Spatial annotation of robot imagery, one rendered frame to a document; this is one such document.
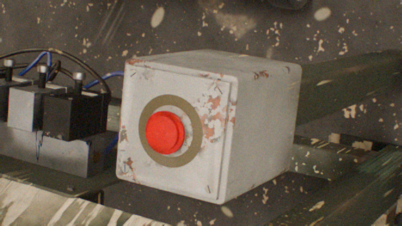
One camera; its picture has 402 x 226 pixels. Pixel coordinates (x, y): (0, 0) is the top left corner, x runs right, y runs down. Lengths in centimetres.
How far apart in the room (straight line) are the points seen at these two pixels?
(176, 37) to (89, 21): 24
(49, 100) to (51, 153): 8
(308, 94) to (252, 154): 23
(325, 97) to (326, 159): 44
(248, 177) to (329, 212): 35
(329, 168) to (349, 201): 31
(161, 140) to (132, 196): 119
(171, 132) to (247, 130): 7
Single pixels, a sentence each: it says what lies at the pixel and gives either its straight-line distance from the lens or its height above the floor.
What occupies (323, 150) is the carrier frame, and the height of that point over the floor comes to 18.
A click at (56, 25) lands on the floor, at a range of 198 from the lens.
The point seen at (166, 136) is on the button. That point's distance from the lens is 73.
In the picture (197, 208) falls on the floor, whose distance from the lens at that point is 183.
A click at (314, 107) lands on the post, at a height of 61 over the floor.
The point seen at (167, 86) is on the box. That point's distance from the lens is 74.
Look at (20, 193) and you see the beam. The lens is 101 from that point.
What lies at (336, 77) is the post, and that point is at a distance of 109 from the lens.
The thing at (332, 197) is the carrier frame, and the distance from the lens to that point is 119.
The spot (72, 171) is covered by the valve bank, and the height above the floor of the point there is 74.
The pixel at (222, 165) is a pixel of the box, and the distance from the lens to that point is 73.
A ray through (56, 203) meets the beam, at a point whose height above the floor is 82.
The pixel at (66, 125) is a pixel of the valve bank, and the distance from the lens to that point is 102.
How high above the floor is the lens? 156
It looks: 61 degrees down
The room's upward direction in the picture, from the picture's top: 107 degrees counter-clockwise
